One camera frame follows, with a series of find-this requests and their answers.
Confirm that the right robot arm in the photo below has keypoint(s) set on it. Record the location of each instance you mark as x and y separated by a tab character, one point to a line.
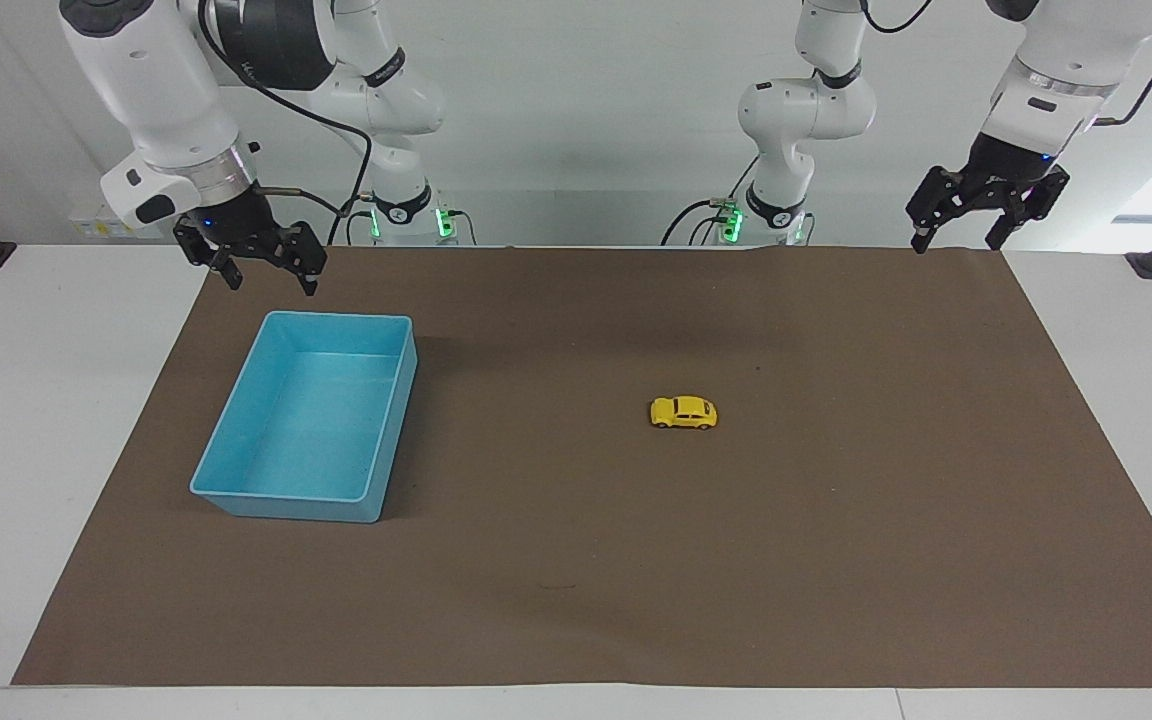
156	90

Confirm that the light blue plastic bin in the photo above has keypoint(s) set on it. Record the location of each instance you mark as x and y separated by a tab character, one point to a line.
306	420

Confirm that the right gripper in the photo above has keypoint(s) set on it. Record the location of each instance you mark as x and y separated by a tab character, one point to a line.
236	214

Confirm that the yellow toy beetle car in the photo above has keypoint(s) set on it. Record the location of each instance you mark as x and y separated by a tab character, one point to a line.
683	412

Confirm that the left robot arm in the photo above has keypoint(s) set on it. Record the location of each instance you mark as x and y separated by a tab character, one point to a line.
804	112

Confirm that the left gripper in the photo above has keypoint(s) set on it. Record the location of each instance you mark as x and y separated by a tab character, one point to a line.
1008	162

